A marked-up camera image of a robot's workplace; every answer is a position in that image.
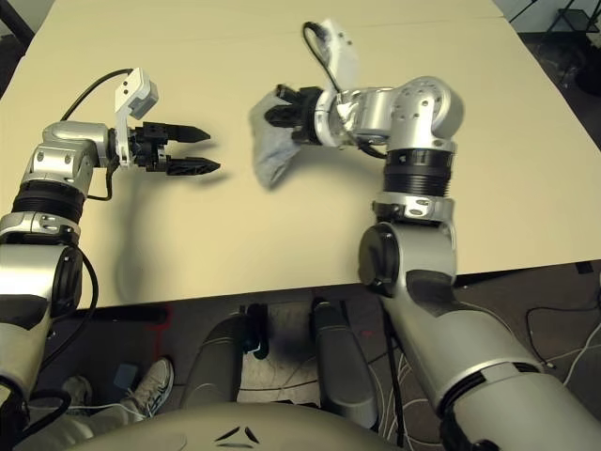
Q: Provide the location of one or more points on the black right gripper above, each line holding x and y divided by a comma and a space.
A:
307, 115

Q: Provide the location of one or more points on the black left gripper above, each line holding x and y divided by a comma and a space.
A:
150, 137

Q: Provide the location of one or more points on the grey cloth sock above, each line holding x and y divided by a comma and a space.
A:
272, 155

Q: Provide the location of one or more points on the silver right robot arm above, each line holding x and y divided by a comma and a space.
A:
422, 263

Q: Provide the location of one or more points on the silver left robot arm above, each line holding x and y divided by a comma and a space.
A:
56, 155

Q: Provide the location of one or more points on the black foam jigsaw mat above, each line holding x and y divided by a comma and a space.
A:
9, 61

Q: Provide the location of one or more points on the grey robot left leg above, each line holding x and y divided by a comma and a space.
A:
211, 362

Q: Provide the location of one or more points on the grey robot leg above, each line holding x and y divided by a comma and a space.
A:
343, 366
211, 362

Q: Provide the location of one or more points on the blue floor pad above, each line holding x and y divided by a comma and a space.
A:
127, 376

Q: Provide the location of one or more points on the white striped sneaker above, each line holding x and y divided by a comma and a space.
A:
77, 387
150, 385

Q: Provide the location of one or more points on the grey robot right leg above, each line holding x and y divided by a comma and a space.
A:
343, 366

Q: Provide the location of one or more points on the beige trouser leg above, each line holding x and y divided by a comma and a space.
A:
94, 423

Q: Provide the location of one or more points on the grey robot torso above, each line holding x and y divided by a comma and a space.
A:
305, 432

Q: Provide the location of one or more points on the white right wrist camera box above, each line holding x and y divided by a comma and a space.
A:
345, 56

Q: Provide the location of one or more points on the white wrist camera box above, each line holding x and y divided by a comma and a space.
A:
127, 89
345, 56

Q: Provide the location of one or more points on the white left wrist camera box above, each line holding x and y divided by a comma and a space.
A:
127, 89

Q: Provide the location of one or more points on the black metal table frame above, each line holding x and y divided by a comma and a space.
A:
16, 21

